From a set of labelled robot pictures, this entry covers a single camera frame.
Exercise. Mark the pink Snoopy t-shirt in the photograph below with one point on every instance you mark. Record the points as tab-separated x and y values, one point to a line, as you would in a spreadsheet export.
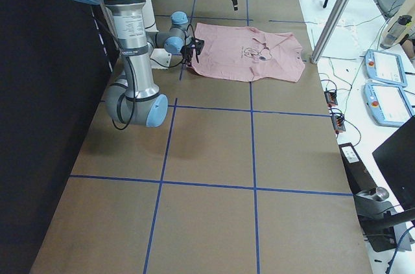
247	54

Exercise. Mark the upper orange connector board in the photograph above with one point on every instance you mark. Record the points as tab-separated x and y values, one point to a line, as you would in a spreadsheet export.
331	98

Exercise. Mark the orange connector board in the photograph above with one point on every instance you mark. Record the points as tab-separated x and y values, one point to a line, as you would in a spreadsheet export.
337	119
331	98

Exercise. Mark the lower orange connector board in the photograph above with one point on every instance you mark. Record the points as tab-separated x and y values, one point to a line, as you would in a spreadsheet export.
337	119

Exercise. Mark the clear water bottle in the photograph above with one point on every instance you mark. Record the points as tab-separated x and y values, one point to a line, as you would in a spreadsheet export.
395	31

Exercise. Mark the upper teach pendant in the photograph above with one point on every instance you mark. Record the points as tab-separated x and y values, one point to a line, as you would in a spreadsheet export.
385	67

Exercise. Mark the teach pendant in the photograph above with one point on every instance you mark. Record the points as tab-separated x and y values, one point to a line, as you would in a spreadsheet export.
387	104
385	67

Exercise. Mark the lower teach pendant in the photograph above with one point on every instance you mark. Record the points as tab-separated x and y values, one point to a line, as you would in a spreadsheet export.
387	104

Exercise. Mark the black box with label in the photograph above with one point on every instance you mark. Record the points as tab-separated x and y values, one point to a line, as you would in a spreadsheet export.
358	176

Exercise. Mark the black monitor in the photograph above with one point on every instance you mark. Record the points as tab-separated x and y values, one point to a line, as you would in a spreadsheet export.
395	160

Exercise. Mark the black clamp with metal knob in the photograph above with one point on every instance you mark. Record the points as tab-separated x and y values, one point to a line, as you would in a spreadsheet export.
384	227

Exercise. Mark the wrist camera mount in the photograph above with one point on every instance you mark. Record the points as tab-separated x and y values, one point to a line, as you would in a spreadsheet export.
197	45

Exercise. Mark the aluminium frame post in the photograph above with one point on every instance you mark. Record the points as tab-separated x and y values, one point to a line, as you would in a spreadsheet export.
328	30

